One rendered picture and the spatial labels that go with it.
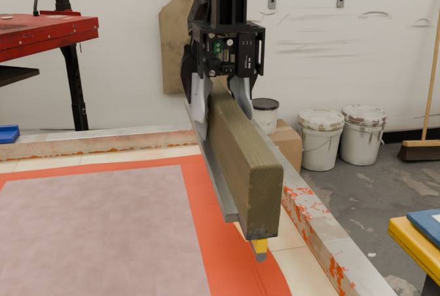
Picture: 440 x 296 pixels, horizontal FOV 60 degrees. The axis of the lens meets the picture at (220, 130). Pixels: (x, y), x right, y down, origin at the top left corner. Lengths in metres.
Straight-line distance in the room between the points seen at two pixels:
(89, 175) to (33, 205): 0.11
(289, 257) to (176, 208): 0.19
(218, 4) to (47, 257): 0.37
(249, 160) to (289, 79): 2.45
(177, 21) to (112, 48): 0.44
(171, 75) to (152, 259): 2.05
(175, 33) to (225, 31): 2.03
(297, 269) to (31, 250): 0.34
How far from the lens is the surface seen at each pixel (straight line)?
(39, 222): 0.62
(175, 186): 0.65
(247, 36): 0.41
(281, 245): 0.53
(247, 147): 0.34
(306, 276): 0.49
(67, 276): 0.52
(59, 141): 0.80
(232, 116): 0.41
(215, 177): 0.42
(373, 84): 3.09
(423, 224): 0.60
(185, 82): 0.48
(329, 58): 2.84
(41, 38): 1.56
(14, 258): 0.57
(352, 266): 0.47
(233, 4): 0.40
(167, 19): 2.43
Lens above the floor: 1.29
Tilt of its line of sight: 23 degrees down
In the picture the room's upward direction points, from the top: straight up
